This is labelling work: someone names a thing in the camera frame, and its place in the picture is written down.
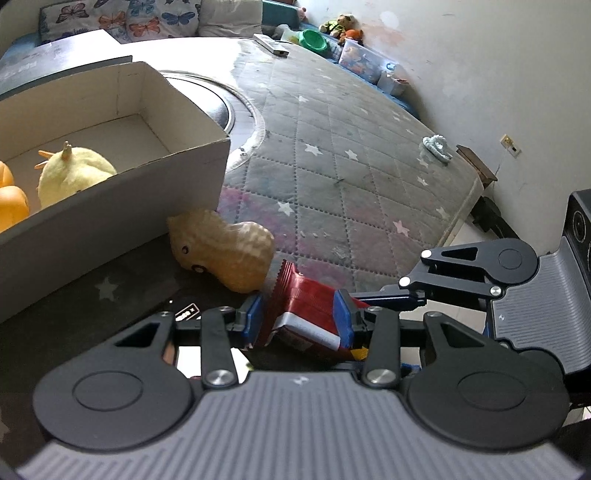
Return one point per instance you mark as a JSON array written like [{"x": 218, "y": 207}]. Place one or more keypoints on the blue sofa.
[{"x": 277, "y": 11}]

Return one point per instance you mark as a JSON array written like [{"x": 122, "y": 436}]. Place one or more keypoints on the peanut plush toy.
[{"x": 231, "y": 249}]

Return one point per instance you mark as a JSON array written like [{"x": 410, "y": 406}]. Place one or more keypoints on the green plastic bowl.
[{"x": 315, "y": 40}]

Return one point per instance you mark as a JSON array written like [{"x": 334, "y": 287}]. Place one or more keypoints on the orange round toy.
[
  {"x": 4, "y": 174},
  {"x": 13, "y": 207}
]

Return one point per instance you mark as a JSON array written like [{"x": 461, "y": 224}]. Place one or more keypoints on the red snack packet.
[{"x": 304, "y": 300}]

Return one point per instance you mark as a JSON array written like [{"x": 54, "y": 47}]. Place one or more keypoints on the brown teddy bear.
[{"x": 339, "y": 25}]

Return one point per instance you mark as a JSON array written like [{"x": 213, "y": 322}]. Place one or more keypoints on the orange fox plush toy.
[{"x": 353, "y": 37}]

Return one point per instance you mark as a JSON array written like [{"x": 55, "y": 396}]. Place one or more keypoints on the butterfly print cushion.
[
  {"x": 161, "y": 16},
  {"x": 78, "y": 16}
]

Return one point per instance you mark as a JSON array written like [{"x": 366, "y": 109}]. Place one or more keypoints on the grey cardboard box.
[{"x": 161, "y": 194}]

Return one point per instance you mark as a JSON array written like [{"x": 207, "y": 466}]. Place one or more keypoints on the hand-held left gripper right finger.
[{"x": 345, "y": 319}]

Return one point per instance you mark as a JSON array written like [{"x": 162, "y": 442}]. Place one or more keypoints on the white wall outlet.
[{"x": 511, "y": 145}]

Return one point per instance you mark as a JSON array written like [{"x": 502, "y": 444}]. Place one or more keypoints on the yellow chick plush toy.
[{"x": 74, "y": 171}]

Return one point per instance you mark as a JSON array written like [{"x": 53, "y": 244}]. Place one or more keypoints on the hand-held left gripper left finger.
[{"x": 253, "y": 319}]

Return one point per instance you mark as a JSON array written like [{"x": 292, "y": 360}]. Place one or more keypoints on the pink plush toy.
[{"x": 303, "y": 13}]

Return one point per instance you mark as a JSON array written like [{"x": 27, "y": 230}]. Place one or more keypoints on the white rectangular device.
[{"x": 271, "y": 45}]

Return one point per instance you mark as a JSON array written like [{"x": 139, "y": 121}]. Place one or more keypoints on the white pillow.
[{"x": 231, "y": 16}]

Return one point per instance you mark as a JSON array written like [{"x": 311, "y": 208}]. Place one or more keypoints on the grey quilted star table cover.
[{"x": 346, "y": 184}]

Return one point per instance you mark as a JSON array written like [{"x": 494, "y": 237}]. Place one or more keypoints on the small wooden stool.
[{"x": 478, "y": 165}]

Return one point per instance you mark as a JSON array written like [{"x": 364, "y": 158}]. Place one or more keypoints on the clear plastic storage bin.
[{"x": 362, "y": 60}]

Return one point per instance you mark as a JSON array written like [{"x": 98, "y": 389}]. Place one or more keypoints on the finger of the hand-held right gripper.
[{"x": 452, "y": 287}]

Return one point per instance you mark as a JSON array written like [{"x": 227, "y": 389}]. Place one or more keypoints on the pale blue paper coil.
[{"x": 435, "y": 146}]

